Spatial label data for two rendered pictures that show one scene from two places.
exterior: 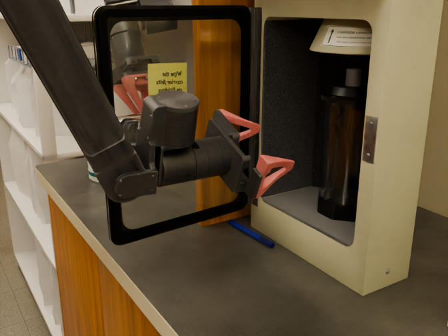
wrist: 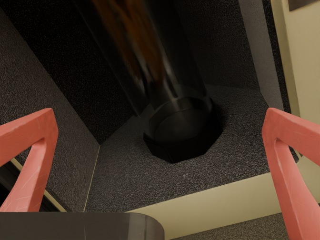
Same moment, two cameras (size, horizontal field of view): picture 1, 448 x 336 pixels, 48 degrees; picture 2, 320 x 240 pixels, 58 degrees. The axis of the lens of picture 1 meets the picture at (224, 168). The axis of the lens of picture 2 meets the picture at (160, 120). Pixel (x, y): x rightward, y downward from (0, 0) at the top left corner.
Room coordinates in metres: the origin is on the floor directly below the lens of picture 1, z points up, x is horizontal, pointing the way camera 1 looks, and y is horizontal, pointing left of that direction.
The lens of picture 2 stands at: (0.67, -0.01, 1.25)
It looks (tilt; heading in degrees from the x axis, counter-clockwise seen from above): 33 degrees down; 317
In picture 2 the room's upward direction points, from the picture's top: 27 degrees counter-clockwise
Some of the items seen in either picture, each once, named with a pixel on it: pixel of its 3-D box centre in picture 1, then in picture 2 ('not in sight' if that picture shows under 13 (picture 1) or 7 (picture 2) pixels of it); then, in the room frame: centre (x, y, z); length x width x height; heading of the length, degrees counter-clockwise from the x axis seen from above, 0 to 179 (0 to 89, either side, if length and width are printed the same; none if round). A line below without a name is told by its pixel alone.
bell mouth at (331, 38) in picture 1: (363, 33); not in sight; (0.88, -0.24, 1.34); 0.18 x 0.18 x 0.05
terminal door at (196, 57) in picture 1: (182, 123); not in sight; (0.87, 0.07, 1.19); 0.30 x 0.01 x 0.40; 127
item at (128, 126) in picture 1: (131, 137); not in sight; (0.80, 0.15, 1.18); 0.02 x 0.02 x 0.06; 37
